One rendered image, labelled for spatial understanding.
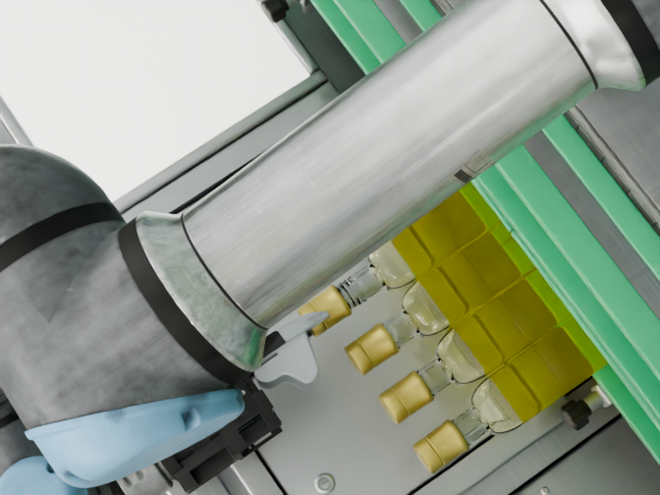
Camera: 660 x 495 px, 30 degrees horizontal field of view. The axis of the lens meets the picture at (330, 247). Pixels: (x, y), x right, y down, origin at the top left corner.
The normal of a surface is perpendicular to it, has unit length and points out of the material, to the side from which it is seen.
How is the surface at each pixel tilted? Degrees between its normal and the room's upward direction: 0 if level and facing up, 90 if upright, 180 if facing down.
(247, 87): 90
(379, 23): 90
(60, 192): 128
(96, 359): 78
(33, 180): 117
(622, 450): 90
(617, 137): 90
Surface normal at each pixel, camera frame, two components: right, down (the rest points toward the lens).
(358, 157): -0.18, -0.04
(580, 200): 0.00, -0.25
